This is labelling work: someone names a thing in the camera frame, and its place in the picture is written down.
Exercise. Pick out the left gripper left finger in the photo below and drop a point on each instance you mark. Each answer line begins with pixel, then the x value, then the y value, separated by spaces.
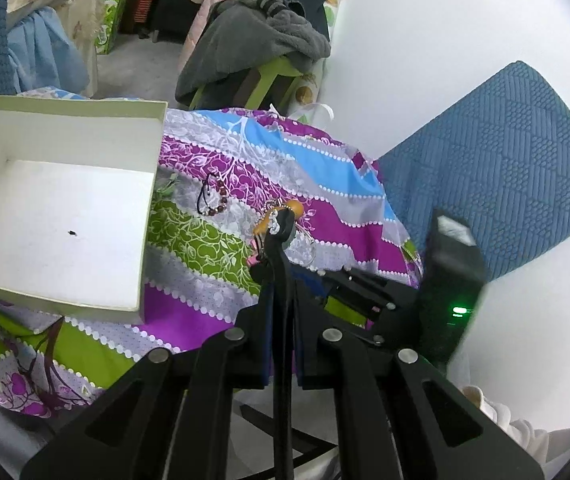
pixel 168 417

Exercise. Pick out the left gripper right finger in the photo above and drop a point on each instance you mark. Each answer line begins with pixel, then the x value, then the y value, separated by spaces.
pixel 397 415

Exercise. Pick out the orange gourd pendant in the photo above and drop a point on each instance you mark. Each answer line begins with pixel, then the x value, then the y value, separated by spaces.
pixel 269 222

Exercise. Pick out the white sleeve forearm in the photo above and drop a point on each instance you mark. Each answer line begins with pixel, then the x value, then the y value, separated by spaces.
pixel 534 441

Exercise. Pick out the blue textured cushion right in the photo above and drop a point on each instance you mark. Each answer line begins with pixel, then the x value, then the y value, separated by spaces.
pixel 499 159

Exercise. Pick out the green cardboard box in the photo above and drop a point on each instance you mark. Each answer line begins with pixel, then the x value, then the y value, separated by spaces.
pixel 76 181

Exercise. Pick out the colourful striped floral pillow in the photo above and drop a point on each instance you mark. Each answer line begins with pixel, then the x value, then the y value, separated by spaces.
pixel 218 174

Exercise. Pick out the green plastic stool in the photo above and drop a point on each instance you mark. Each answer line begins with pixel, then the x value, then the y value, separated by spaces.
pixel 271 84

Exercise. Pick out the grey fleece blanket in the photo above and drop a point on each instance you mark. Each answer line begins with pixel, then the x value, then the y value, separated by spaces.
pixel 241 36

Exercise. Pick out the light blue bedsheet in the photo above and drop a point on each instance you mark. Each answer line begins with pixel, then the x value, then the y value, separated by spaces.
pixel 42 55

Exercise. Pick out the green shopping bag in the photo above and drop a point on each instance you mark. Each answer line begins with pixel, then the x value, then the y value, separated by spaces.
pixel 113 11

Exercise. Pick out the beige floral pillow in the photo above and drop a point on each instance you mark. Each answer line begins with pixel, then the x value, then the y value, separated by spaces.
pixel 81 21

